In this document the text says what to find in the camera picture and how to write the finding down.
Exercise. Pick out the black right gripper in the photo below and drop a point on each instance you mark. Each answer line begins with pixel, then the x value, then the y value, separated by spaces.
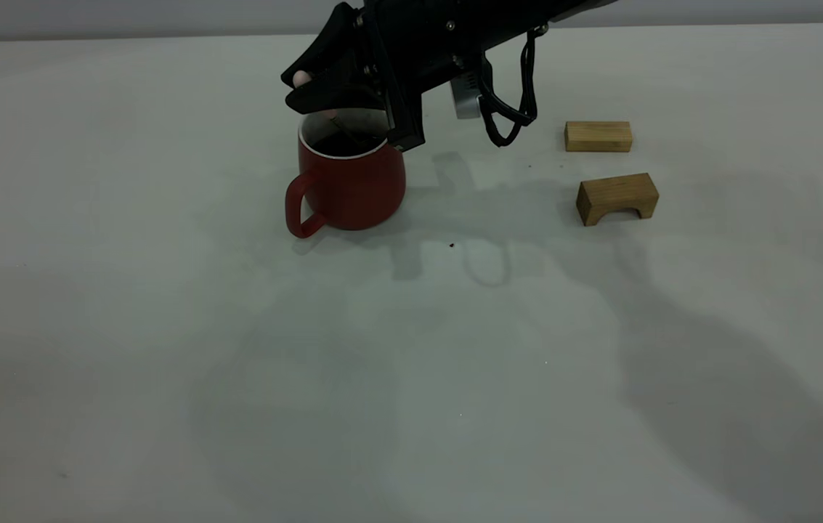
pixel 418 36

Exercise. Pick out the red ceramic mug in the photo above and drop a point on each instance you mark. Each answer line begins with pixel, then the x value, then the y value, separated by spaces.
pixel 353 189

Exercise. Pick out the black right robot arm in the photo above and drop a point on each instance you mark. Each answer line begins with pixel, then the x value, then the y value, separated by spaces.
pixel 564 9

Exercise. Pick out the flat rectangular wooden block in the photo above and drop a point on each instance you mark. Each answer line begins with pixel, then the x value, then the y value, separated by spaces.
pixel 598 136

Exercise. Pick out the arched wooden block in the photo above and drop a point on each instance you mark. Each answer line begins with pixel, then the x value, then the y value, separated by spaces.
pixel 614 190

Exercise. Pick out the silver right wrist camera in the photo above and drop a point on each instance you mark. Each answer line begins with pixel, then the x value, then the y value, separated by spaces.
pixel 465 102

